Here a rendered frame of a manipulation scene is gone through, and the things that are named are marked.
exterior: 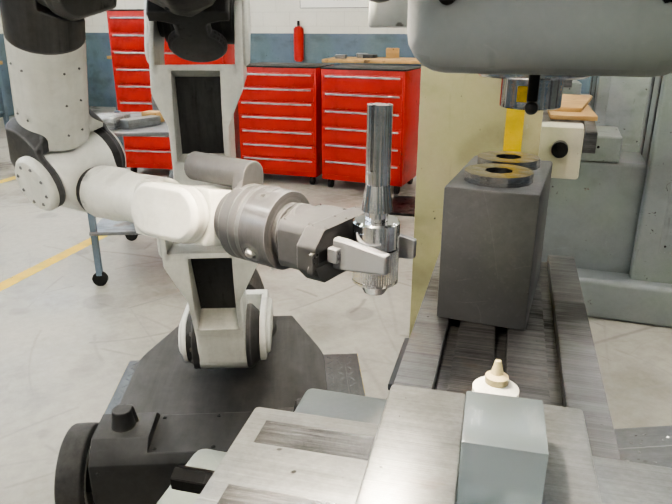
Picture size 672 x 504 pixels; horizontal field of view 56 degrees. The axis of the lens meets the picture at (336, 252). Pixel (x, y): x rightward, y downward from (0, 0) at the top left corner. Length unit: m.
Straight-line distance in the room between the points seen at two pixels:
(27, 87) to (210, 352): 0.73
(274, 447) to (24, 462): 1.90
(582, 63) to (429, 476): 0.28
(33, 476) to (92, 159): 1.53
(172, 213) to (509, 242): 0.42
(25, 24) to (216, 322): 0.74
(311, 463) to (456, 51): 0.32
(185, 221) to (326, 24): 9.27
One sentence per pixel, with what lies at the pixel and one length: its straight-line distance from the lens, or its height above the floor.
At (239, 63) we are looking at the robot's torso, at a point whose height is 1.28.
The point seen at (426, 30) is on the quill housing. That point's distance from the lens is 0.44.
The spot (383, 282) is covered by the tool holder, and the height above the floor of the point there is 1.10.
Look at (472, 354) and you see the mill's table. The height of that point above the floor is 0.96.
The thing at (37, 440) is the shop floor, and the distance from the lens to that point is 2.47.
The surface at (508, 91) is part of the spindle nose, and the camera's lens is 0.52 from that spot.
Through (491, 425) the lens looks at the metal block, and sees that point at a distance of 0.43.
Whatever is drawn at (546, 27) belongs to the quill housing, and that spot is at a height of 1.34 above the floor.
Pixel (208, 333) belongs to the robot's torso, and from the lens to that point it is 1.35.
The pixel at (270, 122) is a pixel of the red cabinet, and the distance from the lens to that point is 5.56.
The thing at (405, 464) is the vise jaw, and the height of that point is 1.07.
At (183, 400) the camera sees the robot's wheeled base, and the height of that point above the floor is 0.57.
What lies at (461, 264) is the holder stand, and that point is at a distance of 0.85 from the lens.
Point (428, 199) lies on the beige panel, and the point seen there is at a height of 0.73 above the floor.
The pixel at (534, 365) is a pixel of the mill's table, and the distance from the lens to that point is 0.80.
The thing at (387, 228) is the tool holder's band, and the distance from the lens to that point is 0.60.
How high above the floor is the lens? 1.34
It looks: 20 degrees down
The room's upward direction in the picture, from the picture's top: straight up
